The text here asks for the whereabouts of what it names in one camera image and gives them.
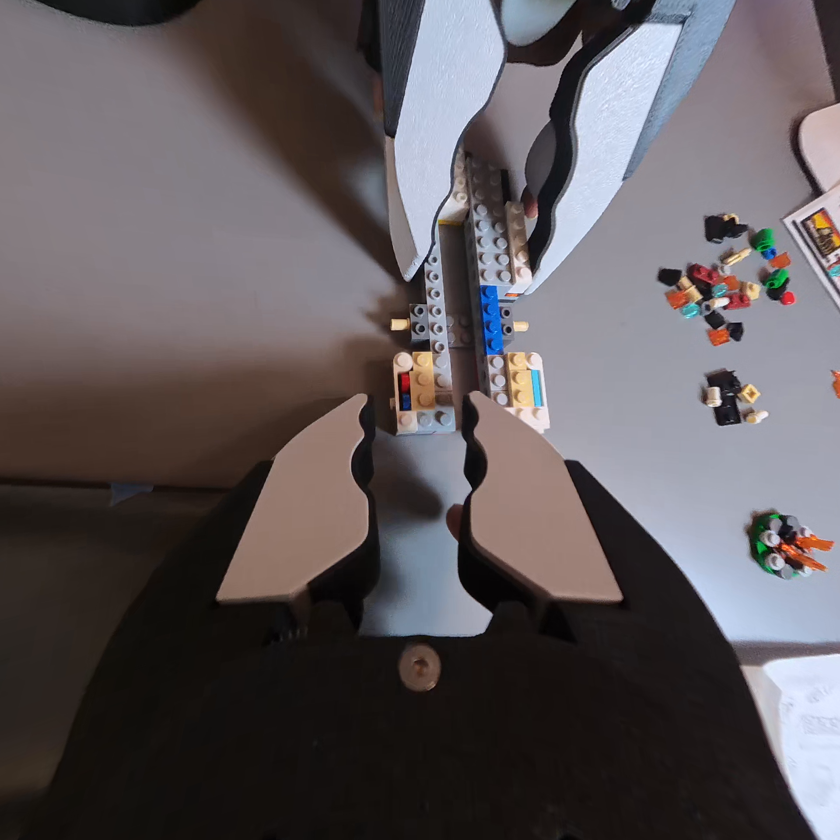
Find white printed paper bag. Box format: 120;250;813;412
740;653;840;840

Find grey lego beam build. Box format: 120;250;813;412
390;147;550;437

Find black and tan lego cluster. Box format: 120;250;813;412
703;369;770;427

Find lego sticker sheet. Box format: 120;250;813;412
781;185;840;298

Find white booklet stand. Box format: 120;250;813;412
796;101;840;194

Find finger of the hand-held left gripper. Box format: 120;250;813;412
377;0;508;283
525;0;739;298

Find green lego bush with flames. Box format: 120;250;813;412
748;511;836;581

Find pile of small lego pieces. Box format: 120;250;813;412
656;211;798;349

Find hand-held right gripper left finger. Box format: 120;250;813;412
215;392;382;624

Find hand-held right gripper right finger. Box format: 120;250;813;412
457;391;624;624

